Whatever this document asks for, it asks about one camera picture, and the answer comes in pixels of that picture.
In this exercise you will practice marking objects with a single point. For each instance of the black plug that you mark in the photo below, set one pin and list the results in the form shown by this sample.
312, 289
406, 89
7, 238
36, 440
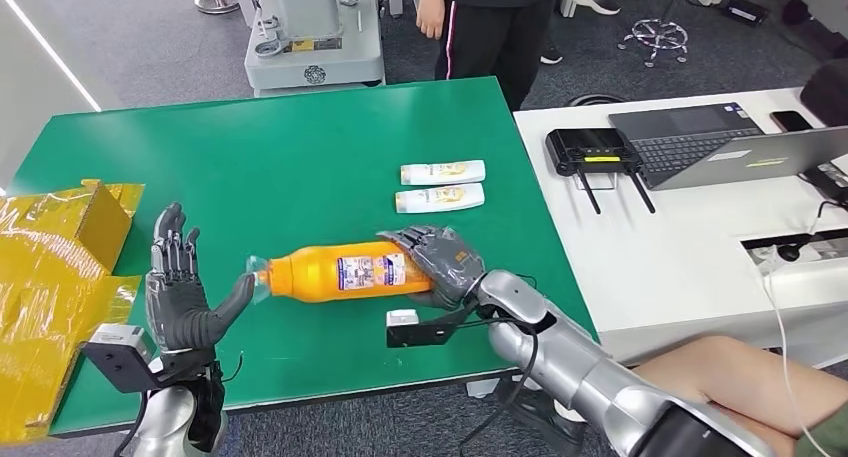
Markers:
790, 252

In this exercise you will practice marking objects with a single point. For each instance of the black controller with antennas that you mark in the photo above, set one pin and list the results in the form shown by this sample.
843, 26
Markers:
586, 146

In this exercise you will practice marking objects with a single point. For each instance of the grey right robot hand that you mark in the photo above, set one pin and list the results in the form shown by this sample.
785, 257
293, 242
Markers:
444, 262

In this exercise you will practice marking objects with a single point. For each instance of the black chair back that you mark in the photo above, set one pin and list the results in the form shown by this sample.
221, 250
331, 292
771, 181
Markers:
828, 93

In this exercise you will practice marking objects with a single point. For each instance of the white shampoo bottle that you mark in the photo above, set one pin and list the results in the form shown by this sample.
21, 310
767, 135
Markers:
437, 199
440, 172

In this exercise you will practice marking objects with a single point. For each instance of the black smartphone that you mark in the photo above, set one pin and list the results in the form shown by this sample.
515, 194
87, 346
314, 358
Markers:
792, 121

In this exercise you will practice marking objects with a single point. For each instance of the grey robot base machine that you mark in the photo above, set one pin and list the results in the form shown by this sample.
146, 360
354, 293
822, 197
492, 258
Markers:
311, 50

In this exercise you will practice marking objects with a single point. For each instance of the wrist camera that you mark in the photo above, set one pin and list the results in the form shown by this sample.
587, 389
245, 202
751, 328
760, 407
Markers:
417, 333
122, 358

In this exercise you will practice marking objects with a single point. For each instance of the seated person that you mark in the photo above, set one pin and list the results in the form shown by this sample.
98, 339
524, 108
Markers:
729, 374

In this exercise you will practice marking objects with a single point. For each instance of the yellow taped cardboard box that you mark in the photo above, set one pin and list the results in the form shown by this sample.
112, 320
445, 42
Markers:
46, 282

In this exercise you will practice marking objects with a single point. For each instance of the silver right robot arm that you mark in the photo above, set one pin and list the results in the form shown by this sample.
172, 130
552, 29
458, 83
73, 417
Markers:
583, 374

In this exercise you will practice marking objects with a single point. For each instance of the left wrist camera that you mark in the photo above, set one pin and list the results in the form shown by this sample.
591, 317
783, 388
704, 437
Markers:
122, 358

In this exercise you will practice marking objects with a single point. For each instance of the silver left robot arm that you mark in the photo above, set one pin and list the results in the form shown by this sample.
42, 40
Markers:
162, 421

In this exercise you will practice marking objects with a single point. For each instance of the chrome chair base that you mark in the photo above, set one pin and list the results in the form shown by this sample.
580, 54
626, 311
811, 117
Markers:
656, 33

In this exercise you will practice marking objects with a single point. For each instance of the standing person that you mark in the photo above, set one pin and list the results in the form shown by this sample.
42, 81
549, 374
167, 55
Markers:
490, 36

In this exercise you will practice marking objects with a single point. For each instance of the black box on floor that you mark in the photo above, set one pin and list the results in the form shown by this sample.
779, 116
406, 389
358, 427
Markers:
743, 10

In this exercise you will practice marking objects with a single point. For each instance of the person's hand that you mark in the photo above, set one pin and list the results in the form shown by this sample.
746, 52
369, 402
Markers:
430, 13

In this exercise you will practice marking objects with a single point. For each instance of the orange plastic bottle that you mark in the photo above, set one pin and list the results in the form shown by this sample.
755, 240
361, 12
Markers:
311, 272

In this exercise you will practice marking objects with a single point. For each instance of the grey open laptop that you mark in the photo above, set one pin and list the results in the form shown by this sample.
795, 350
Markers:
742, 159

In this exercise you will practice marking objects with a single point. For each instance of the black power adapter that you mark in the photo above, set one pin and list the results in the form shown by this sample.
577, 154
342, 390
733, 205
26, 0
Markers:
828, 179

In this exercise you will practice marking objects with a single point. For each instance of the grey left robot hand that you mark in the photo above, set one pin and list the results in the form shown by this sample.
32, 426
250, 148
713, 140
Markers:
175, 308

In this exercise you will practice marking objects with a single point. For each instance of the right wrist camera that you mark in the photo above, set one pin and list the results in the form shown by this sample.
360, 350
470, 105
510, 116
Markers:
417, 333

